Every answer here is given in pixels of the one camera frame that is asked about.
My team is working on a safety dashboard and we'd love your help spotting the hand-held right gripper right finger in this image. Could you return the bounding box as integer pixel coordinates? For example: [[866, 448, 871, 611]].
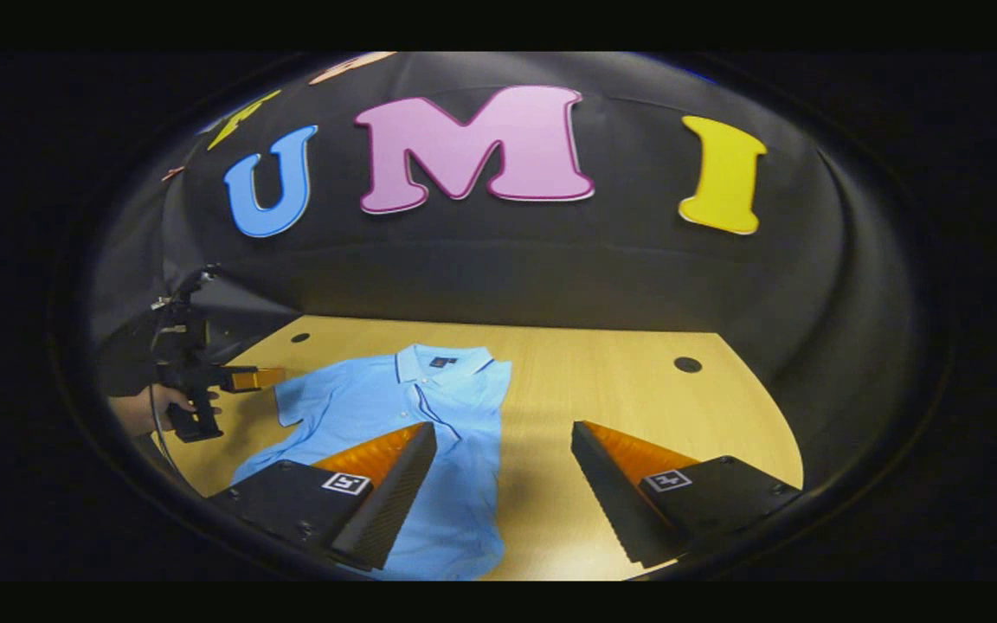
[[570, 421, 804, 570]]

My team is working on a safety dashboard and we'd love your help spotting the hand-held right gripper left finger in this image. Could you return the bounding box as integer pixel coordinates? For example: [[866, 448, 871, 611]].
[[207, 421, 439, 574]]

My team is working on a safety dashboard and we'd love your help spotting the light blue polo T-shirt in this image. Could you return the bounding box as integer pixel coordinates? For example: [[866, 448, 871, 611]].
[[230, 344, 514, 581]]

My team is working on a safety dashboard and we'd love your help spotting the black backdrop cloth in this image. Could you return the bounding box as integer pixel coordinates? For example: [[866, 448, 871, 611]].
[[87, 52, 923, 485]]

